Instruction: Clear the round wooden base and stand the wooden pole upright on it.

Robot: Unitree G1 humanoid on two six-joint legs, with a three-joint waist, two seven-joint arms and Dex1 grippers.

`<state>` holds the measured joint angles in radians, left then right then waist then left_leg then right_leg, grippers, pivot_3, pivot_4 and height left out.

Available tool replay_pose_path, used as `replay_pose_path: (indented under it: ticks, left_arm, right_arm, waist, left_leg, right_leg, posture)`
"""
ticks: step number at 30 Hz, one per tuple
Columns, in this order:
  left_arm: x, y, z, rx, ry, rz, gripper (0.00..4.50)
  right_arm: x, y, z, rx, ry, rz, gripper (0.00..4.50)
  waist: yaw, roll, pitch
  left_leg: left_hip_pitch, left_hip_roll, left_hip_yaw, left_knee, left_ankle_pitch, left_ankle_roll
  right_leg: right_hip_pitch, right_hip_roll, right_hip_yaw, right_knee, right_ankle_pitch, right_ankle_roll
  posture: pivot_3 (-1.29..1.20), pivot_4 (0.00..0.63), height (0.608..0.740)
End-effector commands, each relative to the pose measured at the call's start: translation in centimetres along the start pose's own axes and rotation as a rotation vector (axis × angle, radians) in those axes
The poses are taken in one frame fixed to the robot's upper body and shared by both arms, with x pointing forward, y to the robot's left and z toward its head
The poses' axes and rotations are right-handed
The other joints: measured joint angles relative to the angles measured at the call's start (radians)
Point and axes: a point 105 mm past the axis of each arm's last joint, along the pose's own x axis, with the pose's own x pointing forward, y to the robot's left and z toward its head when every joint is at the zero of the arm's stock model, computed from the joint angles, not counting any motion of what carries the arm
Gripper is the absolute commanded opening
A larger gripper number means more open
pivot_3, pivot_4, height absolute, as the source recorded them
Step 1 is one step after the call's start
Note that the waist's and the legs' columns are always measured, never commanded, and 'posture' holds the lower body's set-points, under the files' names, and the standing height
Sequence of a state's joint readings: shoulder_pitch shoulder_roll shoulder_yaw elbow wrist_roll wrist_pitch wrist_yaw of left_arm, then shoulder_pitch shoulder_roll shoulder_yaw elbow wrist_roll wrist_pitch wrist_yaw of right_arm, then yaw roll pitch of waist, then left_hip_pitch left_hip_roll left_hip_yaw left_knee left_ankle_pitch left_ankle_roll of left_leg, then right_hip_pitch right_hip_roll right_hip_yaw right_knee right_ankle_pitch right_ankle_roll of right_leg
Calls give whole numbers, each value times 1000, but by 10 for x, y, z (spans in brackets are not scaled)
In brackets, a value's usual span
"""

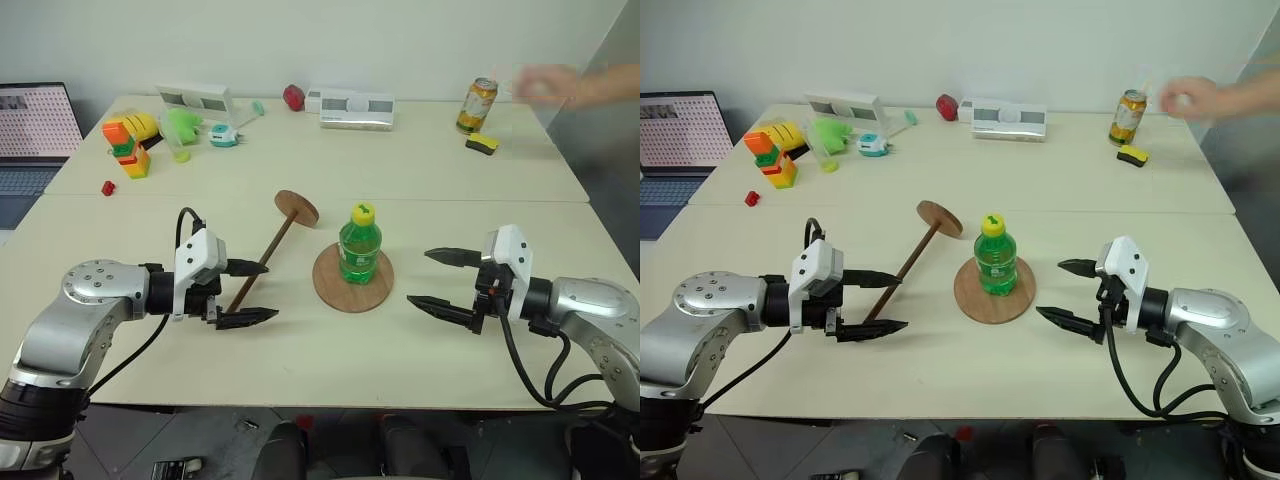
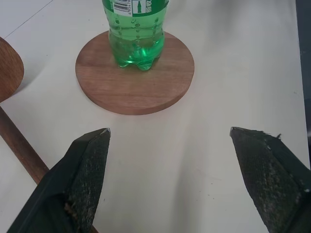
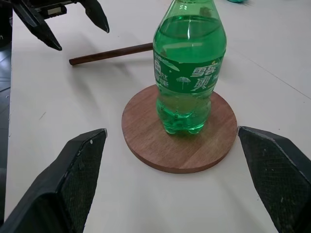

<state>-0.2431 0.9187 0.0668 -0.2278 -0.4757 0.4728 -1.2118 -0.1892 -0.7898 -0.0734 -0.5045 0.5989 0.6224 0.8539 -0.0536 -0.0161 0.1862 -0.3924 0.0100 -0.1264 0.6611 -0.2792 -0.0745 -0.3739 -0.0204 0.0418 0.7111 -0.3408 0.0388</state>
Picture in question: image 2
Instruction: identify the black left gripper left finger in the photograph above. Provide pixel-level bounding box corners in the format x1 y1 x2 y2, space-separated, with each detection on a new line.
7 128 112 233

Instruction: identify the round wooden base disc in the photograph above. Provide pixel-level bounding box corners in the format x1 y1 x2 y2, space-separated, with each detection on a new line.
75 30 195 116

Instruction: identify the green plastic soda bottle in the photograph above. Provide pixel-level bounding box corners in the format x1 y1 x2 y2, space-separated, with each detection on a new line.
101 0 170 72

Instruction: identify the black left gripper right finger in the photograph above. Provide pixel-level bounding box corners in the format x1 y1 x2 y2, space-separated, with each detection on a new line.
229 126 311 233

